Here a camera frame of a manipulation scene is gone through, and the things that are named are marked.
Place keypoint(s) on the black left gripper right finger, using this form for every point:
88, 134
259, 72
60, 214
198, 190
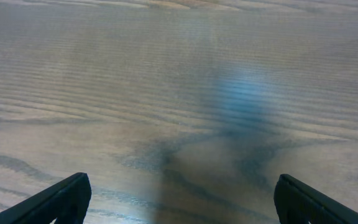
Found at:
298, 203

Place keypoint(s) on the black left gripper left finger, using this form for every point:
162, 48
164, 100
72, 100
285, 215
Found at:
65, 202

